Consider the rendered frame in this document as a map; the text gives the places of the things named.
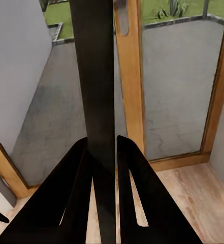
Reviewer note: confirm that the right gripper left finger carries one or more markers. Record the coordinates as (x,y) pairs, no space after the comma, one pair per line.
(57,213)

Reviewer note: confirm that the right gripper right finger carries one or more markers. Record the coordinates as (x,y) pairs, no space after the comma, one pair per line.
(167,224)

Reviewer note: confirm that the poster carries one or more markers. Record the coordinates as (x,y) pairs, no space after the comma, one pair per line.
(92,22)

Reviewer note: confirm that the door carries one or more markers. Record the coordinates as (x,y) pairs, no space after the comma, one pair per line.
(168,84)

